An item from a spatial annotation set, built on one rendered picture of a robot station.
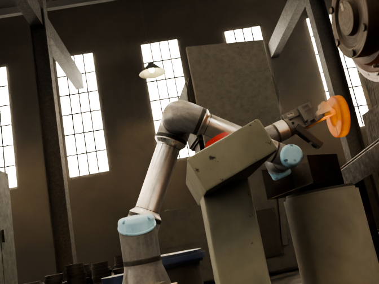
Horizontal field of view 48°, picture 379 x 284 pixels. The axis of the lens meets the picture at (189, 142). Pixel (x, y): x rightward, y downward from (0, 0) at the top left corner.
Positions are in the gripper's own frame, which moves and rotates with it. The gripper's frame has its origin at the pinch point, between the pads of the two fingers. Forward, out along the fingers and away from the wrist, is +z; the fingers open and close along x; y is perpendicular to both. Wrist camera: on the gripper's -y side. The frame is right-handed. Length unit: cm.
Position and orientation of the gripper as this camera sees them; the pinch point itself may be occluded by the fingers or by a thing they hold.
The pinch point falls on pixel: (336, 111)
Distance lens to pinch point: 171.0
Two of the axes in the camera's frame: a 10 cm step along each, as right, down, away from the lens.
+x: -0.1, 2.2, 9.7
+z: 9.0, -4.1, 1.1
